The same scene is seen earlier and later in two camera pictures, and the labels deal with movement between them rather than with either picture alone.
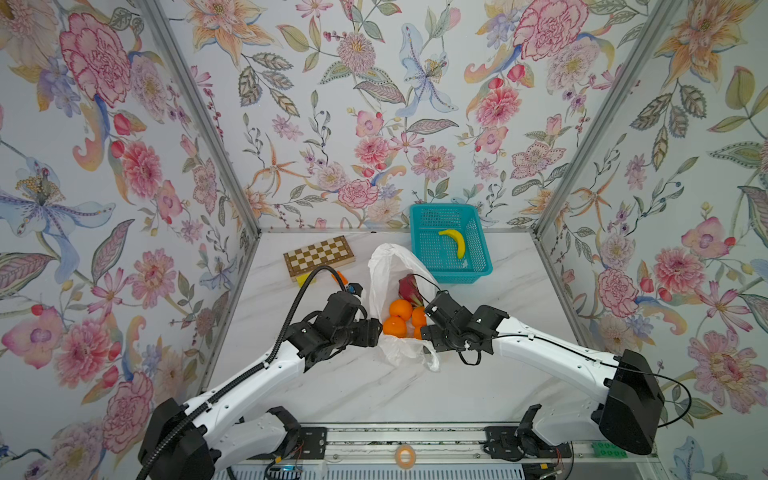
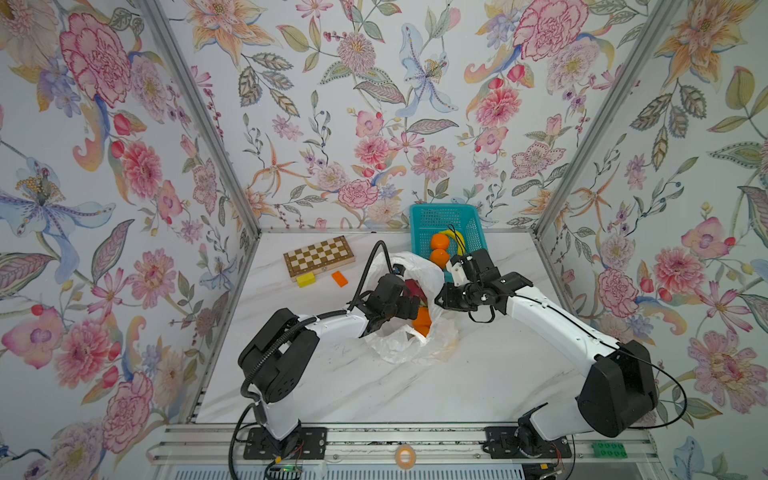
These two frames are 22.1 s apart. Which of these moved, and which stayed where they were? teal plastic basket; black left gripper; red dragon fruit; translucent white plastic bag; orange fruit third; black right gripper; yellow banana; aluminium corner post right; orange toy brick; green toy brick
Moved: black left gripper; black right gripper
Stayed: aluminium corner post right; orange fruit third; orange toy brick; teal plastic basket; translucent white plastic bag; yellow banana; green toy brick; red dragon fruit
